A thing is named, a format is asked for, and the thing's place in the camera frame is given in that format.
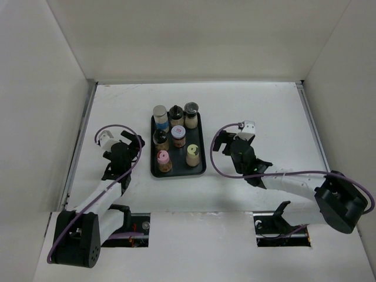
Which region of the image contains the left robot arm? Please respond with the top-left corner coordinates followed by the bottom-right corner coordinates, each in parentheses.
top-left (46, 126), bottom-right (148, 268)

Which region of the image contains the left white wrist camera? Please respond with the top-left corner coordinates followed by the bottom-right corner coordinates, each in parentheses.
top-left (98, 130), bottom-right (118, 152)

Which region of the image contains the black rectangular plastic tray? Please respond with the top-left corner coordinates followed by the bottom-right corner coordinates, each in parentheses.
top-left (149, 113), bottom-right (207, 178)

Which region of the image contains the black knob cap spice bottle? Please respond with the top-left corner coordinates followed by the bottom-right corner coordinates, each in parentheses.
top-left (169, 105), bottom-right (184, 127)

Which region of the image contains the black round cap spice bottle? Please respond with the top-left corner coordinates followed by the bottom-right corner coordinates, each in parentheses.
top-left (153, 129), bottom-right (169, 152)

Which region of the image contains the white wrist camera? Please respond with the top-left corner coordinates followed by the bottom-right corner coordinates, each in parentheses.
top-left (98, 130), bottom-right (118, 152)
top-left (236, 120), bottom-right (256, 143)

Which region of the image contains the pink cap spice bottle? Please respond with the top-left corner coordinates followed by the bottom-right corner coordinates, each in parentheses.
top-left (157, 150), bottom-right (172, 173)

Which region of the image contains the yellow cap spice bottle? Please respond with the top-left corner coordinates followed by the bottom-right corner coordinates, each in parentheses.
top-left (186, 144), bottom-right (200, 167)

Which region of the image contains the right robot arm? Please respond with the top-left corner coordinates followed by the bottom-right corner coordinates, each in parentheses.
top-left (210, 130), bottom-right (374, 234)

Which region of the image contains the black flip cap spice bottle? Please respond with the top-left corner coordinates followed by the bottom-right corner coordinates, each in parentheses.
top-left (184, 102), bottom-right (199, 129)

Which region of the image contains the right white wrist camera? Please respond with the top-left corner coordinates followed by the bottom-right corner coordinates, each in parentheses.
top-left (236, 120), bottom-right (256, 143)

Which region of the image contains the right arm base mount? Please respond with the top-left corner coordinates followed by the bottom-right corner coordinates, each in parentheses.
top-left (253, 201), bottom-right (311, 247)

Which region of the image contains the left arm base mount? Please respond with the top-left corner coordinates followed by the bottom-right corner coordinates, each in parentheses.
top-left (102, 204), bottom-right (151, 248)

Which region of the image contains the red label clear lid jar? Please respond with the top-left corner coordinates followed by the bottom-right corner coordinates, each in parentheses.
top-left (171, 125), bottom-right (186, 148)

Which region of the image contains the silver lid blue label jar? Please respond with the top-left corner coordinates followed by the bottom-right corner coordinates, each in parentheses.
top-left (153, 105), bottom-right (170, 133)

